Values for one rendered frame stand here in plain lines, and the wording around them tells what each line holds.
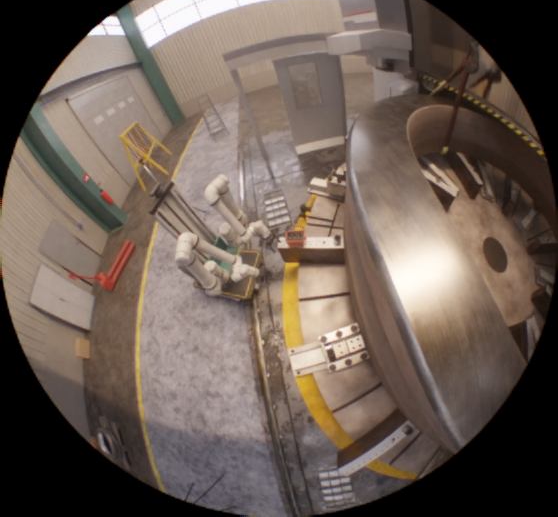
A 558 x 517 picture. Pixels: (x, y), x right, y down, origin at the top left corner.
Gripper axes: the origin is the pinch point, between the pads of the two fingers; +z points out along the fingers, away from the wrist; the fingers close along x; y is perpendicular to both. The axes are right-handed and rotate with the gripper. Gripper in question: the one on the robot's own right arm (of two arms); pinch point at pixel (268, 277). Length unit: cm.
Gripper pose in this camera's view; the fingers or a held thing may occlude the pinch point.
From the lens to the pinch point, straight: 185.8
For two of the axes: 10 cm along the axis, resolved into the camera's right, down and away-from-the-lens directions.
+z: 6.1, 3.7, 7.0
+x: -0.3, 8.9, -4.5
